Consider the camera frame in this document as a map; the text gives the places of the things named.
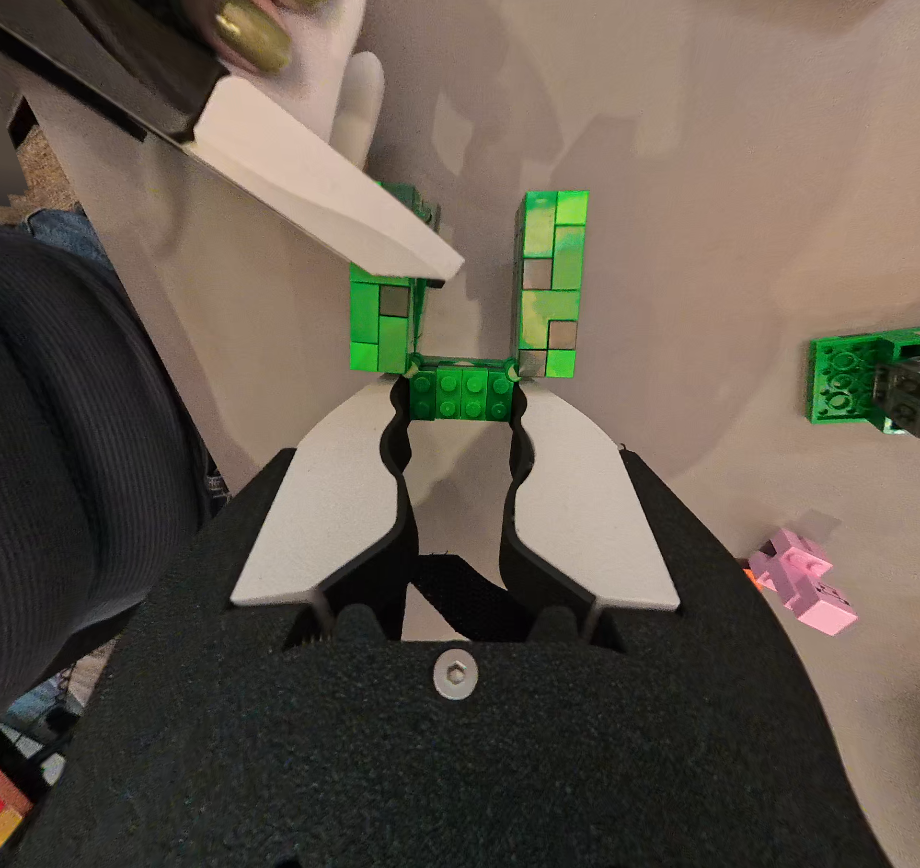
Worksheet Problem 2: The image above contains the pink brick pig figure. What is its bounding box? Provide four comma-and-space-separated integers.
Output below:
747, 529, 860, 638

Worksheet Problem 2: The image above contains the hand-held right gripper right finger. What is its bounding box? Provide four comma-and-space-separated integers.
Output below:
499, 378, 681, 642

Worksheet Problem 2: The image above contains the person's left forearm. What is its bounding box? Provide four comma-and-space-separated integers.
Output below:
0, 228, 213, 711

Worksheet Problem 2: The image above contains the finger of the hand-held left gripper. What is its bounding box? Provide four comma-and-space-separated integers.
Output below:
182, 76, 466, 290

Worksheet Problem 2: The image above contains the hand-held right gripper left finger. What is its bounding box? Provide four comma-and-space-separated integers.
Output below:
230, 372, 421, 640

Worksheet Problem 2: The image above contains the grey black build green baseplate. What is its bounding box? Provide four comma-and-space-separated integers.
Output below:
808, 329, 920, 439

